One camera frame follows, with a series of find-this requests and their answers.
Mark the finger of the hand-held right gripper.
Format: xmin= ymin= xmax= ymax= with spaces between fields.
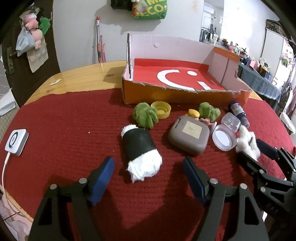
xmin=255 ymin=139 xmax=296 ymax=183
xmin=236 ymin=151 xmax=293 ymax=197

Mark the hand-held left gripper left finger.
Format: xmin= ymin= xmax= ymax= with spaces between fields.
xmin=28 ymin=156 xmax=115 ymax=241

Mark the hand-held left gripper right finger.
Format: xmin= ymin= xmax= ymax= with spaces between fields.
xmin=182 ymin=157 xmax=270 ymax=241

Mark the white fluffy plush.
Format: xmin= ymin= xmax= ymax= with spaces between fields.
xmin=236 ymin=126 xmax=260 ymax=161

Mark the round white lid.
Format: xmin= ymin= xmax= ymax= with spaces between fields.
xmin=212 ymin=124 xmax=238 ymax=151

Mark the grey square case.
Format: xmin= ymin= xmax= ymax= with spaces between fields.
xmin=168 ymin=116 xmax=210 ymax=156

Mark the small clear plastic container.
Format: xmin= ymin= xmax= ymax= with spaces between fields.
xmin=221 ymin=113 xmax=241 ymax=132

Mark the dark blue bottle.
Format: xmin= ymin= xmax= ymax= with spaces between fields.
xmin=228 ymin=100 xmax=250 ymax=127

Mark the black and white plush roll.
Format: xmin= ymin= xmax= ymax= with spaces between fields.
xmin=121 ymin=124 xmax=162 ymax=182

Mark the small yellow-haired doll figure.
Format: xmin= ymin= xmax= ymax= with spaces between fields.
xmin=186 ymin=109 xmax=216 ymax=128

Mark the green fuzzy pom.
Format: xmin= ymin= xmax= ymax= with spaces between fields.
xmin=132 ymin=103 xmax=159 ymax=129
xmin=199 ymin=103 xmax=221 ymax=121

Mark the yellow bottle cap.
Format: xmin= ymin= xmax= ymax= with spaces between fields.
xmin=151 ymin=101 xmax=172 ymax=119

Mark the cardboard box with red bottom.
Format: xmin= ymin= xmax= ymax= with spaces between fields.
xmin=122 ymin=33 xmax=252 ymax=105

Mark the white padded chair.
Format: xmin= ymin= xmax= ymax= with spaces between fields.
xmin=280 ymin=112 xmax=296 ymax=135

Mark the pink curtain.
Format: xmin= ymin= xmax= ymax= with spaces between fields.
xmin=285 ymin=86 xmax=296 ymax=116

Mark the red knitted mat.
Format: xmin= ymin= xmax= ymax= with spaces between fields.
xmin=5 ymin=89 xmax=295 ymax=241

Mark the dark blue tablecloth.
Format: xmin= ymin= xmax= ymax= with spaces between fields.
xmin=238 ymin=62 xmax=281 ymax=109

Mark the white square device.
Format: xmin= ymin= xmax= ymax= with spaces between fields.
xmin=5 ymin=128 xmax=29 ymax=157

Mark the row of bottles and jars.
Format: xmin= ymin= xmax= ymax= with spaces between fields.
xmin=200 ymin=23 xmax=273 ymax=80

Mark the dark framed standing mirror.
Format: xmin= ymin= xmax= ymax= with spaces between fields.
xmin=259 ymin=19 xmax=292 ymax=86

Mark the pink stick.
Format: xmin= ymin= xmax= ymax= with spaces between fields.
xmin=100 ymin=35 xmax=107 ymax=62

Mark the hanging paper sheet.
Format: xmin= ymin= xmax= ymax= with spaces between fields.
xmin=27 ymin=42 xmax=49 ymax=73

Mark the clear plastic bag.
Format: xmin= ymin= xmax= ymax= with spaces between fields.
xmin=16 ymin=29 xmax=35 ymax=57

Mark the pink plush toy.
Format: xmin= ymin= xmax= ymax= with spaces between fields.
xmin=24 ymin=13 xmax=43 ymax=49

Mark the green plush toy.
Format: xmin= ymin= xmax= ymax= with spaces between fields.
xmin=39 ymin=17 xmax=51 ymax=37

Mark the green shopping bag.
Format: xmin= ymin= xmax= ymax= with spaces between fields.
xmin=131 ymin=0 xmax=167 ymax=20

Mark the black hanging bag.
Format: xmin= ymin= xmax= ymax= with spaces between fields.
xmin=110 ymin=0 xmax=133 ymax=11

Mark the white cable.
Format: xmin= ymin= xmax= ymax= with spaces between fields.
xmin=0 ymin=152 xmax=26 ymax=218

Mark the metal mop handle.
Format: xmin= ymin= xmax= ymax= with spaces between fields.
xmin=95 ymin=16 xmax=102 ymax=63

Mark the metal door handle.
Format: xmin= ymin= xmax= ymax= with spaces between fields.
xmin=6 ymin=47 xmax=16 ymax=75

